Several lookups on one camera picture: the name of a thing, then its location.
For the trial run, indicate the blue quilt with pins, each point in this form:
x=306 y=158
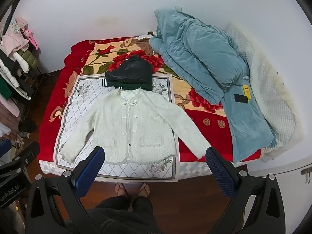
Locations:
x=195 y=53

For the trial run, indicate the olive puffer jacket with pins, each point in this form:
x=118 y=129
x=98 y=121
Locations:
x=30 y=58

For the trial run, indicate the white puffer jacket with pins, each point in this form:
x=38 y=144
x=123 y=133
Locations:
x=8 y=73

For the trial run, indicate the yellow box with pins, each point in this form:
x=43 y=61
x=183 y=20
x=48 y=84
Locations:
x=246 y=90

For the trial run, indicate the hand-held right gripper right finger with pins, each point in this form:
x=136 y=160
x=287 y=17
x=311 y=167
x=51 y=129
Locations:
x=219 y=173

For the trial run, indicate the light pink garment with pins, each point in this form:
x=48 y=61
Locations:
x=14 y=41

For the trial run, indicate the person's left foot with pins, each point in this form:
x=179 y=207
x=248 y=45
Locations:
x=121 y=189

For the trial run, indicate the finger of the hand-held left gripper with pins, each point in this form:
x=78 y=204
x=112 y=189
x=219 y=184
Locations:
x=28 y=154
x=4 y=151

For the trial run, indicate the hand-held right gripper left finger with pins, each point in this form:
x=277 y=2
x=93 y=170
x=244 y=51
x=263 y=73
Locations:
x=90 y=170

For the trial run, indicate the person's foot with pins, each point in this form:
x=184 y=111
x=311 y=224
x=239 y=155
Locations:
x=121 y=189
x=143 y=189

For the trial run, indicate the wall outlet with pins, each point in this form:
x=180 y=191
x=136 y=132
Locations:
x=179 y=7

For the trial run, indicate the dusty pink garment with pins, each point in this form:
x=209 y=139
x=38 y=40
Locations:
x=21 y=23

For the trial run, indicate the red floral blanket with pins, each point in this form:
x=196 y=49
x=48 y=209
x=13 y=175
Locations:
x=61 y=95

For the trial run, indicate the white knit jacket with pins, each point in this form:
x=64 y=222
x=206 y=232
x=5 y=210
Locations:
x=136 y=124

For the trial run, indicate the white grid floral mat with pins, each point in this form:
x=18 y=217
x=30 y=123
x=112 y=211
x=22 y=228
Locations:
x=80 y=107

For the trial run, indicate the bright pink garment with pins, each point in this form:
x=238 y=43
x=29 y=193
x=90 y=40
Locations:
x=33 y=39

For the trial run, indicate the white cabinet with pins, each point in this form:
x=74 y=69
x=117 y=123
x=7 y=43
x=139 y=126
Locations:
x=292 y=187

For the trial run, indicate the black leather jacket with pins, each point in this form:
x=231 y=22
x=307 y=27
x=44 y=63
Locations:
x=131 y=69

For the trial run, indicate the dark green striped garment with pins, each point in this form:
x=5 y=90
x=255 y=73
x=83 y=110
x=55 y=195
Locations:
x=126 y=86

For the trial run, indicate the person's right foot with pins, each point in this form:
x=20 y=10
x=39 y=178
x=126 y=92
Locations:
x=143 y=189

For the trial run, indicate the black phone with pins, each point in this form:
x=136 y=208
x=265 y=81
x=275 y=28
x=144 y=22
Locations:
x=240 y=98

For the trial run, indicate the white textured bedspread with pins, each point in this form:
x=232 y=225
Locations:
x=270 y=97

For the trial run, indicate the pastel diamond bedsheet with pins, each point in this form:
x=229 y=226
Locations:
x=195 y=169

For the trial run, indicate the pale pink cloth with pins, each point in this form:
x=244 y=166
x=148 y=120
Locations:
x=8 y=106

